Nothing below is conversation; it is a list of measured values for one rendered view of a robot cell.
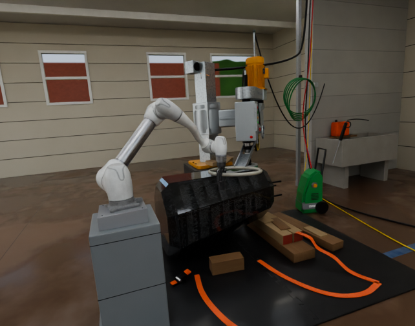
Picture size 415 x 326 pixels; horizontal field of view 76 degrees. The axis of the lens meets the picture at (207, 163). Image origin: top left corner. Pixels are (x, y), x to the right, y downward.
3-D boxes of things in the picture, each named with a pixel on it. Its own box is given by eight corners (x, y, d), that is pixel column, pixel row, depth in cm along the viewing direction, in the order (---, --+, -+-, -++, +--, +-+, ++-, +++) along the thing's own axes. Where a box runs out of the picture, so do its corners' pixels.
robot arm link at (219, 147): (229, 154, 221) (220, 153, 231) (229, 135, 219) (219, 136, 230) (220, 155, 215) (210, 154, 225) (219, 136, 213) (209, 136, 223)
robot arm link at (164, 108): (185, 107, 192) (175, 108, 203) (165, 92, 182) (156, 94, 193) (177, 122, 189) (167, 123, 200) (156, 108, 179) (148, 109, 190)
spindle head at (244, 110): (242, 140, 327) (241, 102, 319) (260, 140, 320) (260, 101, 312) (235, 143, 294) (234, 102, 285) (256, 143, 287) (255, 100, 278)
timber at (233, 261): (212, 275, 237) (211, 263, 235) (209, 268, 248) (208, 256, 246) (244, 269, 243) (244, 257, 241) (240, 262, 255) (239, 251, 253)
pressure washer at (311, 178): (316, 204, 396) (317, 146, 379) (328, 213, 361) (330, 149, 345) (293, 206, 394) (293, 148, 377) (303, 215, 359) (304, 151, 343)
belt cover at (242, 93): (248, 104, 372) (248, 91, 369) (267, 103, 364) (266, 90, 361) (232, 103, 283) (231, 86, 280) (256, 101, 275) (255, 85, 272)
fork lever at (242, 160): (243, 142, 325) (242, 138, 323) (259, 142, 319) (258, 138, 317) (231, 169, 267) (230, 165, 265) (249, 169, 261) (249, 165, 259)
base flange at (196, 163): (187, 163, 380) (187, 160, 379) (220, 159, 395) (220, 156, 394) (198, 169, 334) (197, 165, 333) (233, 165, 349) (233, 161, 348)
